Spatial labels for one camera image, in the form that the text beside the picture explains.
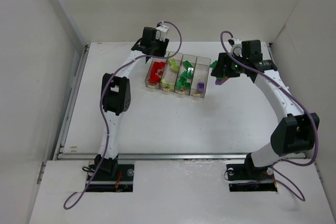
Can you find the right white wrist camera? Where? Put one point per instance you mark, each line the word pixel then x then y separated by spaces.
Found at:
pixel 236 46

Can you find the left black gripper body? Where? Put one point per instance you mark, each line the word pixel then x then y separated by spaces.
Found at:
pixel 154 50

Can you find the clear bin for light green legos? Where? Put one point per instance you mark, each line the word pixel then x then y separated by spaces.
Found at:
pixel 170 75

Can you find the red lego brick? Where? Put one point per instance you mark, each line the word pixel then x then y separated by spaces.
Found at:
pixel 156 72

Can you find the clear bin for red legos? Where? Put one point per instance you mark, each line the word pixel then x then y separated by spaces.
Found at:
pixel 154 86

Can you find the light green square lego brick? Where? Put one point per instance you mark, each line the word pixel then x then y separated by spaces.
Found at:
pixel 166 85

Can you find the dark green lego cluster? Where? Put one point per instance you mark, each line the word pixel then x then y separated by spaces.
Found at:
pixel 183 83

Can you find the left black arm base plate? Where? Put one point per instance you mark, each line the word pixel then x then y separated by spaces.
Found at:
pixel 120 181

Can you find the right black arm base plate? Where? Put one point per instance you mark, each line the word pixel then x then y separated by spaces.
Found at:
pixel 240 180

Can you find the green 2x4 lego brick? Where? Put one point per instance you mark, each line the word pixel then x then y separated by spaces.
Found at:
pixel 190 72

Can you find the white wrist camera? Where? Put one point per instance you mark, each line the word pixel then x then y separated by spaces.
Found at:
pixel 161 32
pixel 236 46

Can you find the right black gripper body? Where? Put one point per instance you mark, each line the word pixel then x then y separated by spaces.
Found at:
pixel 222 67

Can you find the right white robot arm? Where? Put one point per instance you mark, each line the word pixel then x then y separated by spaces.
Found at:
pixel 297 129

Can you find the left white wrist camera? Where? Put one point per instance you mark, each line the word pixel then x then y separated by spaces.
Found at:
pixel 161 32

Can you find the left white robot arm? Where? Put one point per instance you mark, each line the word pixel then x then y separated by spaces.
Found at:
pixel 116 94

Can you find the purple green flower lego figure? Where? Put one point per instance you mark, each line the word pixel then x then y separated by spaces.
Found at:
pixel 218 71

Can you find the clear bin for purple legos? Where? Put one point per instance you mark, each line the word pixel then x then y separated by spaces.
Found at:
pixel 201 73

